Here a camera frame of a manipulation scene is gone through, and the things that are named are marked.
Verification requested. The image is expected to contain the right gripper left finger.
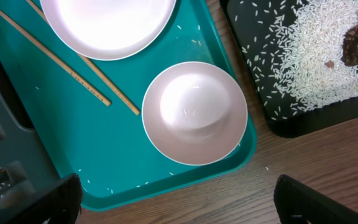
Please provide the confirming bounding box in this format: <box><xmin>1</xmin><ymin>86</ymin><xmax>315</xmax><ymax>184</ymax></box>
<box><xmin>0</xmin><ymin>173</ymin><xmax>83</xmax><ymax>224</ymax></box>

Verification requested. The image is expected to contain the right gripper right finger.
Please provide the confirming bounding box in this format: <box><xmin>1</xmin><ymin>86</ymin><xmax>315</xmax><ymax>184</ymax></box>
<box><xmin>273</xmin><ymin>174</ymin><xmax>358</xmax><ymax>224</ymax></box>

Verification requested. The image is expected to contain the pink bowl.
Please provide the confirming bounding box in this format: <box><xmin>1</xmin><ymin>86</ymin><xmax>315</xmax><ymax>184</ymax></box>
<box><xmin>142</xmin><ymin>61</ymin><xmax>249</xmax><ymax>166</ymax></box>

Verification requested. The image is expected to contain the pile of rice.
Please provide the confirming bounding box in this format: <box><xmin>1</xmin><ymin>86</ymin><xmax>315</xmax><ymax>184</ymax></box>
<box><xmin>271</xmin><ymin>0</ymin><xmax>358</xmax><ymax>111</ymax></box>

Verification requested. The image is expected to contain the grey dishwasher rack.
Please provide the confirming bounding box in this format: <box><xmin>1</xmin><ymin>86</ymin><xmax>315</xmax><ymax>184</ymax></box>
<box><xmin>0</xmin><ymin>62</ymin><xmax>60</xmax><ymax>209</ymax></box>

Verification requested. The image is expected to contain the black food waste tray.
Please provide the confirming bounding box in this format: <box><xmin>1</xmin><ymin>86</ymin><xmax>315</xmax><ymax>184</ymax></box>
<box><xmin>219</xmin><ymin>0</ymin><xmax>358</xmax><ymax>138</ymax></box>

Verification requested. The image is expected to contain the left wooden chopstick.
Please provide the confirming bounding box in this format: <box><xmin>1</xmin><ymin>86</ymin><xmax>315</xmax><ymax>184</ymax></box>
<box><xmin>0</xmin><ymin>10</ymin><xmax>111</xmax><ymax>106</ymax></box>

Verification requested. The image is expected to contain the wooden chopstick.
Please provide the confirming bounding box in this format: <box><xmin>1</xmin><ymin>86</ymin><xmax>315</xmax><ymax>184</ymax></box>
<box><xmin>0</xmin><ymin>10</ymin><xmax>111</xmax><ymax>106</ymax></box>
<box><xmin>26</xmin><ymin>0</ymin><xmax>140</xmax><ymax>115</ymax></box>

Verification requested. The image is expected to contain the right wooden chopstick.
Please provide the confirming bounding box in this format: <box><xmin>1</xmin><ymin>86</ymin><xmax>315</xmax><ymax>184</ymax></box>
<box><xmin>26</xmin><ymin>0</ymin><xmax>140</xmax><ymax>115</ymax></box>

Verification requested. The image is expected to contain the pink round plate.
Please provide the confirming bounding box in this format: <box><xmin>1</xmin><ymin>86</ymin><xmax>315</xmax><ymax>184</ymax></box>
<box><xmin>40</xmin><ymin>0</ymin><xmax>176</xmax><ymax>61</ymax></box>

